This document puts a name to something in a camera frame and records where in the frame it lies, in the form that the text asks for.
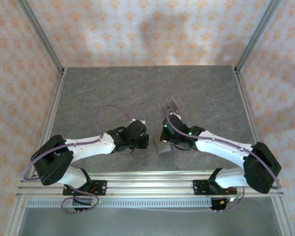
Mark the aluminium front rail beam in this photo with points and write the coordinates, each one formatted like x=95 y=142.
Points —
x=149 y=184

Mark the grey metal sheet panel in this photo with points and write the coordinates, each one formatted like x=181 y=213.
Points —
x=149 y=223

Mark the aluminium upright frame post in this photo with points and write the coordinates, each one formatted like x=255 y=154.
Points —
x=256 y=37
x=42 y=37

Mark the grey card holder wallet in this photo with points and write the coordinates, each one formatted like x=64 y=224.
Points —
x=163 y=148

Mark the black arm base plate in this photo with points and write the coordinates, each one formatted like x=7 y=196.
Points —
x=198 y=188
x=101 y=188

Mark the aluminium frame leg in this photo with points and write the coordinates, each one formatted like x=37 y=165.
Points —
x=14 y=216
x=282 y=216

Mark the aluminium table side rail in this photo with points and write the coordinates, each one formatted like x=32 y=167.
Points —
x=248 y=110
x=51 y=123

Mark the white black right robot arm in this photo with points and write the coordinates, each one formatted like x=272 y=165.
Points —
x=218 y=147

